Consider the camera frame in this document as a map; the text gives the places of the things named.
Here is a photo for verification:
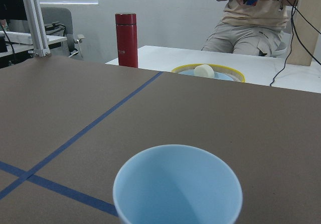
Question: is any light blue plastic cup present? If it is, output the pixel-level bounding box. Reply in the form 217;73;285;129
113;145;243;223

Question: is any white round object in bowl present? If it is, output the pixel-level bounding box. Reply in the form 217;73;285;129
194;64;215;78

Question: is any yellow rimmed bowl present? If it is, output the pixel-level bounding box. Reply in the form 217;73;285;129
172;63;245;82

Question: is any red thermos bottle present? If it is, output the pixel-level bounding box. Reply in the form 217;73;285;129
115;13;138;68

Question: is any brown paper table cover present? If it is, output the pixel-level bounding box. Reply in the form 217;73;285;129
1;56;320;223

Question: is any seated person in beige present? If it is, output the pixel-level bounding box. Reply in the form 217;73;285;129
202;0;298;57

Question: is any grey office chair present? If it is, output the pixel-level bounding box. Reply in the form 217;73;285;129
41;7;85;60

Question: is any wooden board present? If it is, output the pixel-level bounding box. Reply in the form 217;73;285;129
286;0;320;66

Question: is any aluminium frame post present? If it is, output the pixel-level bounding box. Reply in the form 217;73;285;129
23;0;51;57

